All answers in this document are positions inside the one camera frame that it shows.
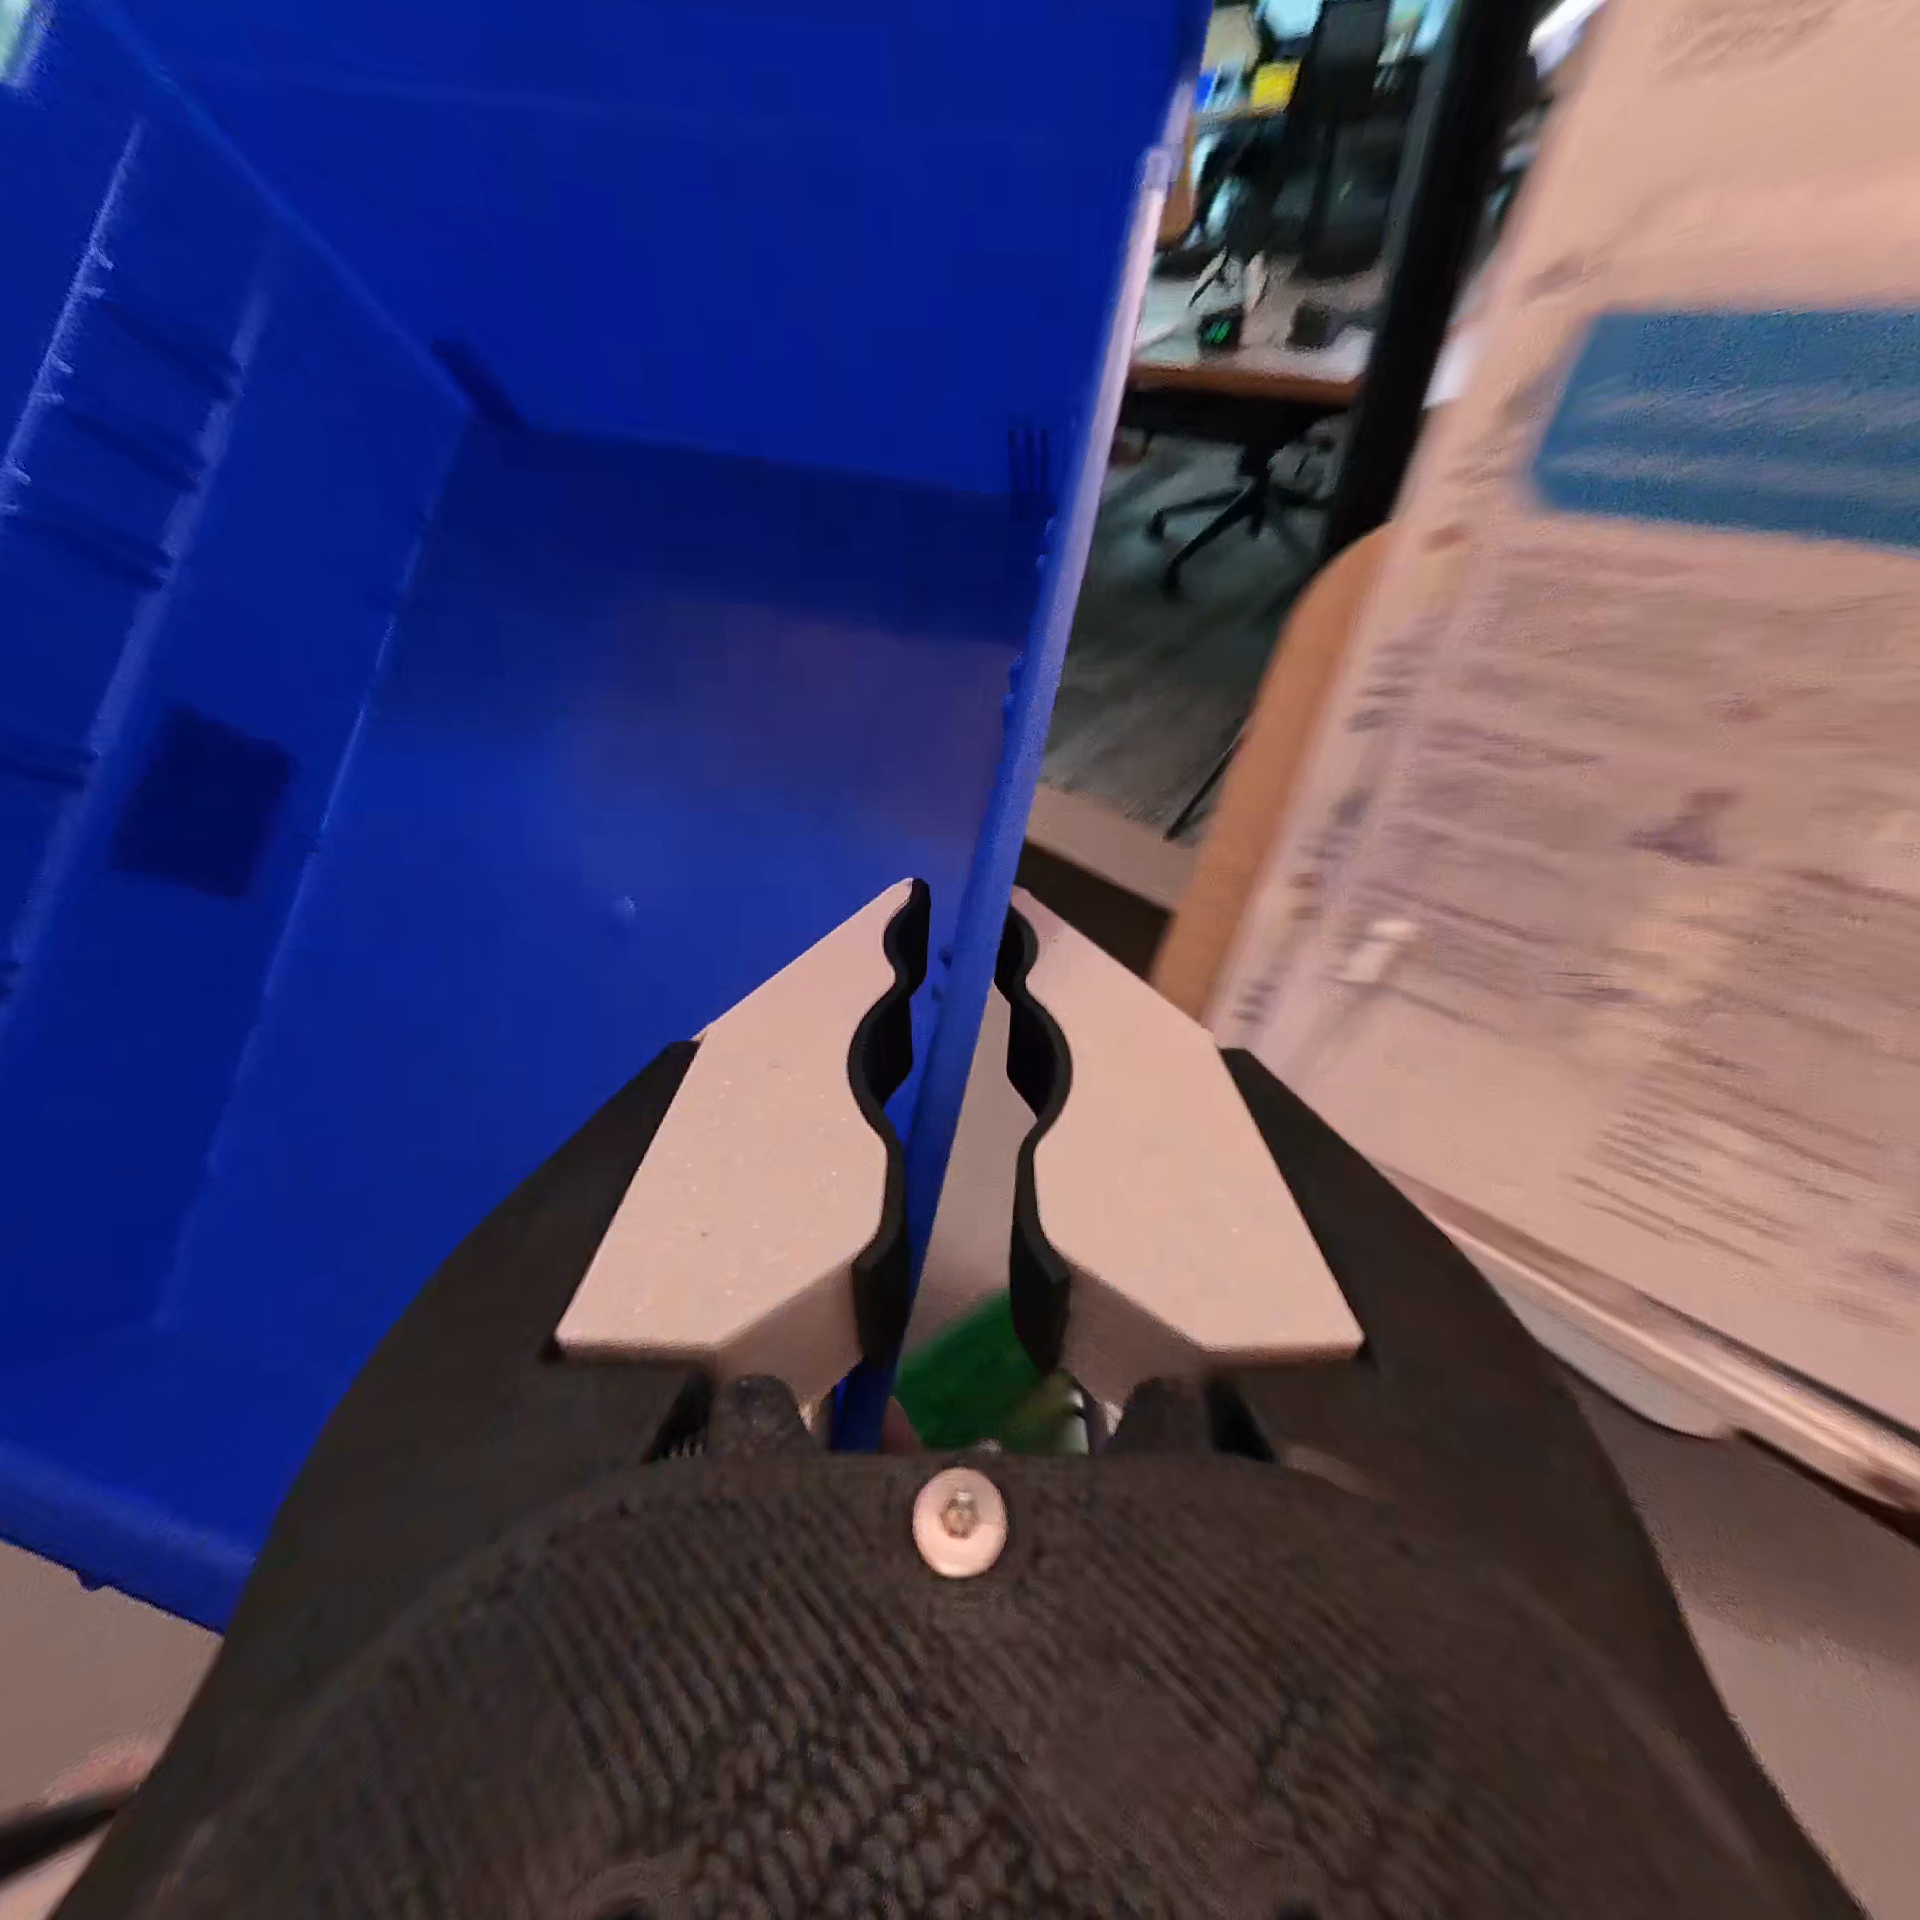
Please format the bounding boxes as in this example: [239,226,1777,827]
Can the green plastic bin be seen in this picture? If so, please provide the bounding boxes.
[890,1297,1080,1455]

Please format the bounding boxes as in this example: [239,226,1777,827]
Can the wooden background desk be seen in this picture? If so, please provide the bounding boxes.
[1125,293,1373,406]

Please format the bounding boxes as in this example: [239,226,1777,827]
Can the printed instruction sheet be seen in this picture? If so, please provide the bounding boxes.
[1206,0,1920,1354]

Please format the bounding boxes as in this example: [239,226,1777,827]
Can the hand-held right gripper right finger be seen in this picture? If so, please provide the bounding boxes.
[991,887,1366,1425]

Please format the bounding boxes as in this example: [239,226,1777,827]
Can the black metal frame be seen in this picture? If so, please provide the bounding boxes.
[1318,0,1548,564]

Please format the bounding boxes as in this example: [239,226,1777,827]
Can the black office chair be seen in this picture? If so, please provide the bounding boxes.
[1148,0,1404,595]

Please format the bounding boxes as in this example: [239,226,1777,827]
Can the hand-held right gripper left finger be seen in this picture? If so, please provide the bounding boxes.
[550,877,935,1430]

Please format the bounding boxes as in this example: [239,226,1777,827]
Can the blue plastic bin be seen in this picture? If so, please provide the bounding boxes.
[0,0,1216,1629]

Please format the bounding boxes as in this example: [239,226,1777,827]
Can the wooden document stand white base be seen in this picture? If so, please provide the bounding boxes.
[1154,0,1920,1501]

